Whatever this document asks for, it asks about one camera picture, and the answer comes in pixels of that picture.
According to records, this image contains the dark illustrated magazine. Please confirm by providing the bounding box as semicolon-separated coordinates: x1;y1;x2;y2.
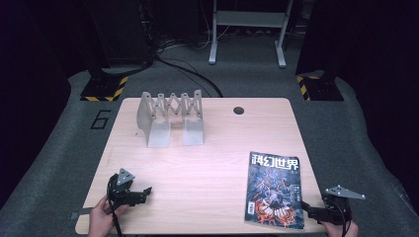
243;150;305;231

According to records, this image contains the person's right hand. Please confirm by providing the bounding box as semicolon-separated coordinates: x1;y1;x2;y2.
320;219;360;237

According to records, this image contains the grey tape strip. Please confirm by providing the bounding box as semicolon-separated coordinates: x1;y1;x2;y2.
69;206;96;221

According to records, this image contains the thick black floor cable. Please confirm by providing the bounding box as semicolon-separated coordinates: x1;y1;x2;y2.
153;54;224;99

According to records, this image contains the person's left hand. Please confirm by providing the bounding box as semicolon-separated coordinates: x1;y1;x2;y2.
88;196;128;237

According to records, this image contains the bundle of thin floor cables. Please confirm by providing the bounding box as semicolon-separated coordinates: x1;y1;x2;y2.
153;31;231;54

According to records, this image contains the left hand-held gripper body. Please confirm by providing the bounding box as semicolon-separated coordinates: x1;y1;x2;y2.
107;168;147;207

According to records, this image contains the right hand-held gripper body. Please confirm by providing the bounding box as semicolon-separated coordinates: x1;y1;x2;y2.
320;185;367;227

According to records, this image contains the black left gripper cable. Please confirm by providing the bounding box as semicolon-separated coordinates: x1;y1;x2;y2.
106;173;124;237

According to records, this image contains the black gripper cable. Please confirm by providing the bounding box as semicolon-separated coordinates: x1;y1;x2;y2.
106;173;124;237
330;197;352;237

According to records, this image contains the dark curtain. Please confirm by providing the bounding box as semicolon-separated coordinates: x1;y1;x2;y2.
295;0;419;215
0;0;73;210

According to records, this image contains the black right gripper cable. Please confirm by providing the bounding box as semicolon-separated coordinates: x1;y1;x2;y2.
330;197;352;237

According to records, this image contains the black hazard-striped stand base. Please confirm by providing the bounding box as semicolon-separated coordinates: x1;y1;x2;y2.
79;74;129;103
295;70;345;103

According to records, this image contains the white metal stand frame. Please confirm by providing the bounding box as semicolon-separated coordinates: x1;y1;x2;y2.
208;0;295;69

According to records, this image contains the tall black cabinet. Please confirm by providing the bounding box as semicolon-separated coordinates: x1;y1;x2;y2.
83;0;155;71

